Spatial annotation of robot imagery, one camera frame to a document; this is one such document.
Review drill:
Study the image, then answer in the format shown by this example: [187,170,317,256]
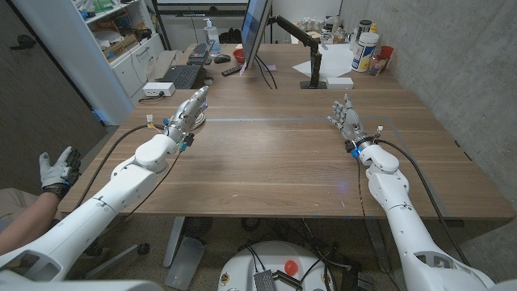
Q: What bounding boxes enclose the black computer monitor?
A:
[241,0,273,70]

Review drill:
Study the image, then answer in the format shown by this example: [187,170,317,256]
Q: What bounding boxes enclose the black remote control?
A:
[221,64,243,78]

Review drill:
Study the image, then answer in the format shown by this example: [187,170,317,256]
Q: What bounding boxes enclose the white wipes canister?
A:
[351,32,380,74]

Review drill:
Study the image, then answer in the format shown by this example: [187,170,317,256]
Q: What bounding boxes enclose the black bag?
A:
[219,27,243,44]

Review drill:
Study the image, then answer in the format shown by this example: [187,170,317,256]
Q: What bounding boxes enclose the black power strip cord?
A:
[138,91,166,103]

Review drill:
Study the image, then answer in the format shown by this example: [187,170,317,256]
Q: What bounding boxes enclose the white shelf cabinet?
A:
[11,0,166,126]

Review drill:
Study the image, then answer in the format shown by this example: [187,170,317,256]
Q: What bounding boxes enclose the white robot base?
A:
[217,241,335,291]

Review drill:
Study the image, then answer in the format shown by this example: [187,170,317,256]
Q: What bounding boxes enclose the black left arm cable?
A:
[74,124,166,211]

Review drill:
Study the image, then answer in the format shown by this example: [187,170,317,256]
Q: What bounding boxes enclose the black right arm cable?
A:
[375,138,472,268]

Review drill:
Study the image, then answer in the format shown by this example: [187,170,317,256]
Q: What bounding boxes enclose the small clear plastic bottle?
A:
[368,54,387,77]

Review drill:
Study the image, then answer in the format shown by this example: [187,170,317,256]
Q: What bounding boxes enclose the grey table leg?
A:
[163,217,207,291]

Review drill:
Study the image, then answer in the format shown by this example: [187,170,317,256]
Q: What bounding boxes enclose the black lid steel tumbler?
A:
[355,19,373,41]

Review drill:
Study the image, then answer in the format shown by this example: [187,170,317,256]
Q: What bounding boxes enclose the black monitor cables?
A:
[253,54,280,91]

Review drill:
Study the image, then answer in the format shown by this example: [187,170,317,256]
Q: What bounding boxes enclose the white Ethernet cable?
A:
[169,112,206,131]

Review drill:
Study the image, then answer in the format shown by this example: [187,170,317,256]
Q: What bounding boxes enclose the grey perforated metal box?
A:
[253,269,278,291]

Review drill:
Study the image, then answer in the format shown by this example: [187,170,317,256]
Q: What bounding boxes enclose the small white box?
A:
[325,76,355,91]

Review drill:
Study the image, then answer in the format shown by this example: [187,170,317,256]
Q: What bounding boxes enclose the whiteboard on black stand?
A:
[155,0,250,17]

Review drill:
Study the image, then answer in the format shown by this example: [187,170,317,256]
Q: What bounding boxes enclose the clear hand sanitizer bottle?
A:
[203,18,222,57]

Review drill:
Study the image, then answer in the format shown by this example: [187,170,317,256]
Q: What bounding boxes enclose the person's grey gloved hand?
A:
[39,145,82,199]

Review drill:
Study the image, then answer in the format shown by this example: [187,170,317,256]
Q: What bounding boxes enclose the red plastic cup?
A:
[378,44,395,70]

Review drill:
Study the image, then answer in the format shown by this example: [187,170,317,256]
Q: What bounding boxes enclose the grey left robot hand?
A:
[163,85,210,143]

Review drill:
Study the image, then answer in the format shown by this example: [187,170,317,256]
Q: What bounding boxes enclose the large black keyboard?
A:
[159,63,203,91]

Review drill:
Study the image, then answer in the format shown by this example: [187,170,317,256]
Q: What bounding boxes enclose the black door handle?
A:
[10,34,38,52]

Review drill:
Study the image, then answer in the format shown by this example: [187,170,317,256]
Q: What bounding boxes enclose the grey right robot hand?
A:
[327,93,375,153]

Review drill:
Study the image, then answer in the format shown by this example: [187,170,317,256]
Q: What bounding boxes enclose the white power strip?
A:
[142,82,177,98]

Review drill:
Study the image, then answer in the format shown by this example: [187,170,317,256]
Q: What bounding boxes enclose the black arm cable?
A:
[375,138,472,268]
[74,124,166,211]

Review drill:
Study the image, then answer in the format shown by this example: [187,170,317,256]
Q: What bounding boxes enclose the white paper sheet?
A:
[292,43,356,80]

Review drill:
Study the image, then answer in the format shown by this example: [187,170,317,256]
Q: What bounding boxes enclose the black round fan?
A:
[183,217,214,240]

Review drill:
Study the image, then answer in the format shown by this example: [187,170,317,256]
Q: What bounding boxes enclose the brown cardboard box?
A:
[100,34,141,62]

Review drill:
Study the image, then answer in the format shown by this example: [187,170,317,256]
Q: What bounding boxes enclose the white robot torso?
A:
[0,279,165,291]

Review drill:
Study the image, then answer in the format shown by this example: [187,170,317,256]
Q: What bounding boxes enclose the small black keyboard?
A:
[186,41,214,66]

